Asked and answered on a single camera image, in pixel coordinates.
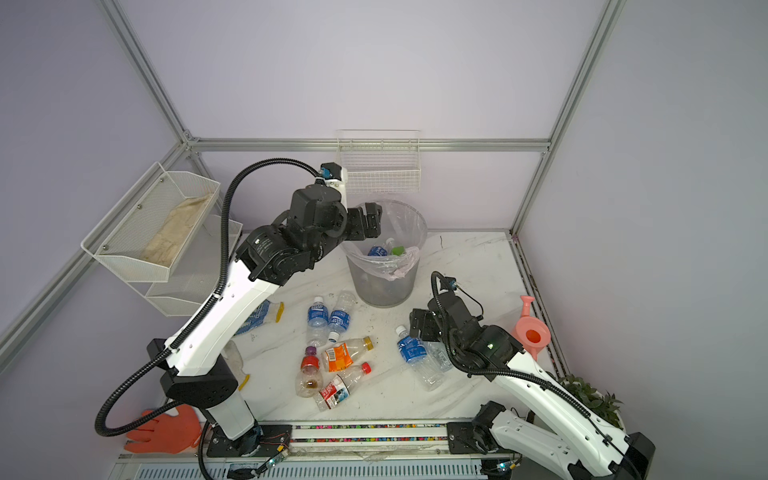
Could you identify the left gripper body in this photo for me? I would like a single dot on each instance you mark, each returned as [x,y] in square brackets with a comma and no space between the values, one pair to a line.
[355,230]

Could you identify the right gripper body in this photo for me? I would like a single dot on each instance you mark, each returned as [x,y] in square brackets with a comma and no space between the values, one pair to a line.
[427,326]

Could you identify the clear light-blue label bottle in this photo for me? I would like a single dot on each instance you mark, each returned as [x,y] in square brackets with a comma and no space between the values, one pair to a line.
[439,353]

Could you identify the yellow-cap clear bottle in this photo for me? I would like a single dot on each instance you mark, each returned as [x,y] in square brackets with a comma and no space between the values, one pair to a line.
[342,355]

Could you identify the red label clear bottle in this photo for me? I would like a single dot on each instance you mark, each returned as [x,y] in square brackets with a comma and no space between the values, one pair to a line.
[340,387]

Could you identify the Pocari Sweat bottle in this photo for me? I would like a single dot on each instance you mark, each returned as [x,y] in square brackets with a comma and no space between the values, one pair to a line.
[380,251]

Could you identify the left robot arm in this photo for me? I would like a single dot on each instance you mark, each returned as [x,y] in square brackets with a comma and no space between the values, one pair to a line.
[317,221]

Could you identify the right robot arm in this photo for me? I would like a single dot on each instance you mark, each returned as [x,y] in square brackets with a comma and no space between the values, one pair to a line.
[573,443]

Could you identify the clear plastic bin liner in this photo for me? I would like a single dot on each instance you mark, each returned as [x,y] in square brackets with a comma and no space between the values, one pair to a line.
[407,226]

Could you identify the grey mesh waste bin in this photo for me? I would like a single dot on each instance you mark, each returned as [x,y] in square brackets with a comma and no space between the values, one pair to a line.
[381,293]

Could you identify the capless blue label bottle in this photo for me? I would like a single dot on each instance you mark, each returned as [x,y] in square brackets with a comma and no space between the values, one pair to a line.
[340,316]

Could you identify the pink watering can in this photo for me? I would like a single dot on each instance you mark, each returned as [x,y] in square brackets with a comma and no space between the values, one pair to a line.
[531,332]

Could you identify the red label purple-cap bottle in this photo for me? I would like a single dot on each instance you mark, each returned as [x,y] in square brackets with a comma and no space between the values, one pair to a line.
[309,380]

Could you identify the blue dotted work glove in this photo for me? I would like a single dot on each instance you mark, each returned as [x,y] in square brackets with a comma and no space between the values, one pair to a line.
[268,312]

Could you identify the white mesh lower shelf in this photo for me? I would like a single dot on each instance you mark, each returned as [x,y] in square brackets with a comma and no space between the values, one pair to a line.
[195,276]

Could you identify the white mesh shelf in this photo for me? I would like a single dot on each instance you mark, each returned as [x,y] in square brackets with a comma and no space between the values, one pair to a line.
[195,276]
[118,241]

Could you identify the potted green plant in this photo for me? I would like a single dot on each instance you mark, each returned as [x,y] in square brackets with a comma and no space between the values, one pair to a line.
[605,405]

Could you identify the beige cloth in shelf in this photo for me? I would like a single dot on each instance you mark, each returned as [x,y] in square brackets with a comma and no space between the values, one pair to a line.
[166,244]

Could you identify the white mesh upper shelf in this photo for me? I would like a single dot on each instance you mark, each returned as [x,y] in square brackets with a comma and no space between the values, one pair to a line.
[118,241]

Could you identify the orange rubber glove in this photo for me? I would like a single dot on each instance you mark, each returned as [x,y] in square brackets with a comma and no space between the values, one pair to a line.
[167,434]

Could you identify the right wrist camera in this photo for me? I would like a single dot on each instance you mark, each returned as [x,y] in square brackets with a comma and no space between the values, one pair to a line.
[449,283]

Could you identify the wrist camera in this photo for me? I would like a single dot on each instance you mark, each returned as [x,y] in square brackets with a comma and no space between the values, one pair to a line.
[335,176]
[449,283]

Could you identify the white wire wall basket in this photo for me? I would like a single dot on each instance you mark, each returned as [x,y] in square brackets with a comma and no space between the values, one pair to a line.
[380,161]

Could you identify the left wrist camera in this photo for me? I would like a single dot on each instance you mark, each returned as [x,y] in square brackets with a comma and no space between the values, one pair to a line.
[335,176]

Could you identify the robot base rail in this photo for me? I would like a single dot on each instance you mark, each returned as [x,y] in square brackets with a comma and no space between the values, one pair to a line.
[358,438]

